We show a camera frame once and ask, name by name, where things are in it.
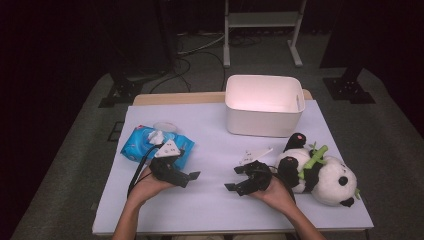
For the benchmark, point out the blue wet wipes packet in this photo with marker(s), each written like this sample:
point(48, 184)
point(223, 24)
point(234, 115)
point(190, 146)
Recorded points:
point(136, 146)

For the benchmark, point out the black stand base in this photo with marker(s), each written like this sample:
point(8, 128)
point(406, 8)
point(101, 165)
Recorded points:
point(123, 91)
point(346, 90)

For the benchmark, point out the wooden table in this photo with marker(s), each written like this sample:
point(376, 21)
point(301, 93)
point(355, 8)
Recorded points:
point(173, 99)

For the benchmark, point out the person's right hand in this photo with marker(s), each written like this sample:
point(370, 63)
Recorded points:
point(276, 196)

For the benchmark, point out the white table mat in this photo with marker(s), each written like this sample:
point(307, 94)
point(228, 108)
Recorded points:
point(186, 216)

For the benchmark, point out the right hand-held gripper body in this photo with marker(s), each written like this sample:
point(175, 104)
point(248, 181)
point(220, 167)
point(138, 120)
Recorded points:
point(263, 176)

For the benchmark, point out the panda plush toy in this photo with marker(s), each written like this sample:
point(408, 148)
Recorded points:
point(333, 186)

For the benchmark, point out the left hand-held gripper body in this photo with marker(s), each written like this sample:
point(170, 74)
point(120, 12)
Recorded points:
point(160, 168)

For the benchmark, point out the white plastic storage bin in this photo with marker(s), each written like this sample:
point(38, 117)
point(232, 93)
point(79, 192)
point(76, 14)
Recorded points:
point(263, 123)

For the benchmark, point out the person's left hand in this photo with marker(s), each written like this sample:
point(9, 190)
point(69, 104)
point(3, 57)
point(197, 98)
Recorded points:
point(146, 188)

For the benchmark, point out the white wet wipe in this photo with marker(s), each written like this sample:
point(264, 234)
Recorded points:
point(156, 137)

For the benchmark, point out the white metal stand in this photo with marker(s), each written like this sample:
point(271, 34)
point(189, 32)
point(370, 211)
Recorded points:
point(260, 19)

